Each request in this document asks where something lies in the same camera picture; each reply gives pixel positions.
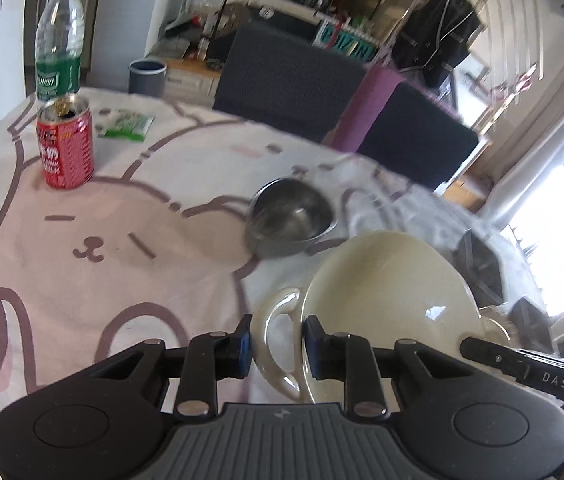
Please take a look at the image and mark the black jacket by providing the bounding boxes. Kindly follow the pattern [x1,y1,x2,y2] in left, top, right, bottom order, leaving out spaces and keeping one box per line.
[392,0,483,88]

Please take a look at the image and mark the grey trash bin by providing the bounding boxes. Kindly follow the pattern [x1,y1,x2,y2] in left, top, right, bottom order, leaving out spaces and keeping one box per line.
[128,58,168,99]

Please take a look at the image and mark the purple cloth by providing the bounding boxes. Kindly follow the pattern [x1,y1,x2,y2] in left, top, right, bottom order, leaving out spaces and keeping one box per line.
[334,65,463,153]

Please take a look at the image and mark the teal lettered sign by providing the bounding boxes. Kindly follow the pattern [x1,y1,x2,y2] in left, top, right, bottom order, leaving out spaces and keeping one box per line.
[314,20,380,63]

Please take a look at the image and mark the dark grey chair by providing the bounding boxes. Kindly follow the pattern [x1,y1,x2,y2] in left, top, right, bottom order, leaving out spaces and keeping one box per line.
[213,25,368,143]
[357,82,480,191]

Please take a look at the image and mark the green snack packet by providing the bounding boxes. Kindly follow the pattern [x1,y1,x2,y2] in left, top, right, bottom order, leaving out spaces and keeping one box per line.
[98,109,156,143]

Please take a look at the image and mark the bear printed tablecloth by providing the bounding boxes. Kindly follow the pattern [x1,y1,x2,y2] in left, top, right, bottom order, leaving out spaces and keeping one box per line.
[0,87,553,480]

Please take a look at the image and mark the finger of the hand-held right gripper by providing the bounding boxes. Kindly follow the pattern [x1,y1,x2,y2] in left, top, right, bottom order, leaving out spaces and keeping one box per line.
[460,337,530,386]

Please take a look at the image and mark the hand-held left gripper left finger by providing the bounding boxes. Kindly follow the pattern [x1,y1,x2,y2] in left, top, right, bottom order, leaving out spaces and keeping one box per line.
[91,314,254,420]

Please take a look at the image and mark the grey curtain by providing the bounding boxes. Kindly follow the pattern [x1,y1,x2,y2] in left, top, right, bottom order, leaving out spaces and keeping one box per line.
[492,50,564,221]

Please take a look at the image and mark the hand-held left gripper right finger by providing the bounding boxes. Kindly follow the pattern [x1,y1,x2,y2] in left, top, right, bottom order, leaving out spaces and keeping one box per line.
[302,314,468,420]

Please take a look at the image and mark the red drink can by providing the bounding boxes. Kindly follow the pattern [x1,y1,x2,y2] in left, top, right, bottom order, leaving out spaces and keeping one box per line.
[37,96,95,191]

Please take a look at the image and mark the square steel tray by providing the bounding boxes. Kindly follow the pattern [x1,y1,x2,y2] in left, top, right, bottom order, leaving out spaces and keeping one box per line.
[454,229,506,307]

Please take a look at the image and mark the cream ceramic bowl with handles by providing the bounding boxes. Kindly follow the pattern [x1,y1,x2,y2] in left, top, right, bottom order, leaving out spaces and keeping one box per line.
[250,230,510,405]

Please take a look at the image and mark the round steel bowl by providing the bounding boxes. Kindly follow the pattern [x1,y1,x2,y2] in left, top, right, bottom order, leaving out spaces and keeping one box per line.
[246,177,339,259]

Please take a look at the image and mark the clear water bottle green label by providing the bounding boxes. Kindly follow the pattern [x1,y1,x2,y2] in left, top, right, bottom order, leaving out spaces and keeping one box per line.
[35,0,86,103]

